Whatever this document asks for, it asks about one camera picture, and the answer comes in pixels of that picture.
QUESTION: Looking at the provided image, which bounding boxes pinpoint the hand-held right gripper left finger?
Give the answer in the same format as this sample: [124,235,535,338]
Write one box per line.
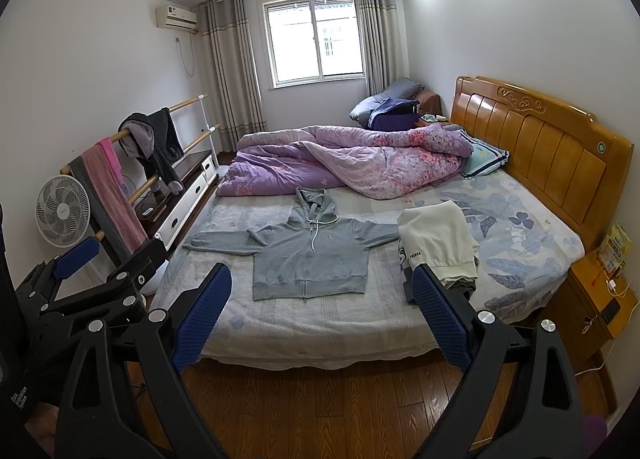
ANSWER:
[54,263,234,459]

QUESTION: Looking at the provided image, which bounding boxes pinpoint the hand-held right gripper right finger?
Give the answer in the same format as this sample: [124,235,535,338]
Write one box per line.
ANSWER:
[410,264,610,459]

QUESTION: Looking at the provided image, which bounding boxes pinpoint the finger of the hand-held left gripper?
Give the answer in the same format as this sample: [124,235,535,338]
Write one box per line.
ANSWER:
[39,239,167,331]
[14,237,100,311]

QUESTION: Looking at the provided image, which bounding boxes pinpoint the cream white garment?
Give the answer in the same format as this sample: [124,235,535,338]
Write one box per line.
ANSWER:
[397,200,481,290]

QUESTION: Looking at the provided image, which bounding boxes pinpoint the grey zip hoodie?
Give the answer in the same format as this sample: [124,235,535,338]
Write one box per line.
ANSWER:
[182,188,401,302]

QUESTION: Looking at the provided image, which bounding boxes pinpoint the white standing fan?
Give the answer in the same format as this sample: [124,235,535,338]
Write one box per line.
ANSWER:
[35,174,92,247]

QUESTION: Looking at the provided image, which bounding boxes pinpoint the pink towel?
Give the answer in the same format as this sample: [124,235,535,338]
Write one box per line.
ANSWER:
[81,138,149,252]

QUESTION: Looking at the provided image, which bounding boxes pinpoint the white low cabinet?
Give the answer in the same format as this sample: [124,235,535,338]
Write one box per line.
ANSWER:
[135,149,221,250]

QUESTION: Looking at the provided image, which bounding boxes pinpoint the grey towel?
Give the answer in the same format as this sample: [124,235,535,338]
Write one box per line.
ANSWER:
[67,154,133,265]

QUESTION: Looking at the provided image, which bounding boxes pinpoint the wooden bed with pale sheet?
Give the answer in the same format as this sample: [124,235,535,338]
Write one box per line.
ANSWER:
[152,75,636,370]

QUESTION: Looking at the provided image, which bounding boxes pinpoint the dark hooded jacket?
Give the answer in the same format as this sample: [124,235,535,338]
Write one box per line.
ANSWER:
[117,108,185,196]

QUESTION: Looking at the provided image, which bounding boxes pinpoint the wooden nightstand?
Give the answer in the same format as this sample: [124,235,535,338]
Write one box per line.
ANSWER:
[537,246,640,375]

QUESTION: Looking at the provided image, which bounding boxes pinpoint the blue checked pillow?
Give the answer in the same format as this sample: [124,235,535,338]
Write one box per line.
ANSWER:
[461,136,511,178]

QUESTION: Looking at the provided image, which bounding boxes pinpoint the purple floral quilt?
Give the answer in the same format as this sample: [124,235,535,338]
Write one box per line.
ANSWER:
[216,124,473,200]

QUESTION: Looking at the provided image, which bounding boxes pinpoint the yellow boxes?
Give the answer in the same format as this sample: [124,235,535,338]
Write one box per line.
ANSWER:
[597,222,632,275]

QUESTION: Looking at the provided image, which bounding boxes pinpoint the dark purple blanket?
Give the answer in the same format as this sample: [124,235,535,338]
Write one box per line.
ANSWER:
[369,99,422,131]

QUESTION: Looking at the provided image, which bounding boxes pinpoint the grey striped curtain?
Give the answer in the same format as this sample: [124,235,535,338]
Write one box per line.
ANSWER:
[355,0,412,97]
[195,0,268,152]

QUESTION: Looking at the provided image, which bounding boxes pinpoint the brown chair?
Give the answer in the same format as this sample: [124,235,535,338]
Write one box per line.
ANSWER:
[416,89,444,116]

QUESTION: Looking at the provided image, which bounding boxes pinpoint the white air conditioner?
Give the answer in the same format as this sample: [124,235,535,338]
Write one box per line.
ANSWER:
[155,4,198,32]

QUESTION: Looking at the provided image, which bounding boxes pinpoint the window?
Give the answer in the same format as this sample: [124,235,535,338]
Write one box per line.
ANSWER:
[257,0,368,89]

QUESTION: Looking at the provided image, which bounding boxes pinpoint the white charging cable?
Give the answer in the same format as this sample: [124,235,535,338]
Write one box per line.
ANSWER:
[572,278,633,377]

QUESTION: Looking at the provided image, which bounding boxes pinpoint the wooden rail rack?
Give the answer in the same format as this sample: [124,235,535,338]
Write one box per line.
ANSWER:
[60,94,221,245]

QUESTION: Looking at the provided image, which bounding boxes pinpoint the white power cord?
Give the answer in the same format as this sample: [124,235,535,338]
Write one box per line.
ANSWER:
[175,36,197,78]

